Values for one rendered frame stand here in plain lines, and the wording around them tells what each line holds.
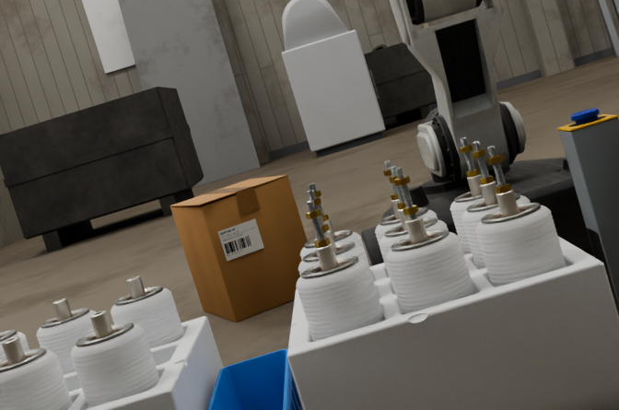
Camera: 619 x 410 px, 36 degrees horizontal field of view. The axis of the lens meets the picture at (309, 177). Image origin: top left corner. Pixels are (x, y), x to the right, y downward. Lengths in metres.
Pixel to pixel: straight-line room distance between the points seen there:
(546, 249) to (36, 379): 0.65
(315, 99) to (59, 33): 3.20
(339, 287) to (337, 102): 6.34
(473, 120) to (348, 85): 5.57
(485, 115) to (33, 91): 8.07
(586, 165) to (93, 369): 0.72
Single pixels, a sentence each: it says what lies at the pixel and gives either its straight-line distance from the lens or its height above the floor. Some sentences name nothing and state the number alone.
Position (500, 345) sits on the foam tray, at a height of 0.12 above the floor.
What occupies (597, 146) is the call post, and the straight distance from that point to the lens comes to 1.39.
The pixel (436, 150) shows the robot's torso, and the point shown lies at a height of 0.29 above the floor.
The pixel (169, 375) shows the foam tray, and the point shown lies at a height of 0.18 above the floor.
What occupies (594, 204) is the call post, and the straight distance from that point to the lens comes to 1.40.
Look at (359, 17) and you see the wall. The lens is 9.46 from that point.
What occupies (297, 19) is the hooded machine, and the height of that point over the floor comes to 1.08.
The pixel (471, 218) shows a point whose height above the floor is 0.24.
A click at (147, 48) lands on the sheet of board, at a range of 9.13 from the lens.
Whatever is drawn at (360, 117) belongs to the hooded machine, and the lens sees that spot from 7.47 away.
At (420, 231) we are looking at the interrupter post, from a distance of 1.19.
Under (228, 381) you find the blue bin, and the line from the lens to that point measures 1.43.
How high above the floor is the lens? 0.46
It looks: 5 degrees down
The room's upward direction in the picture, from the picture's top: 17 degrees counter-clockwise
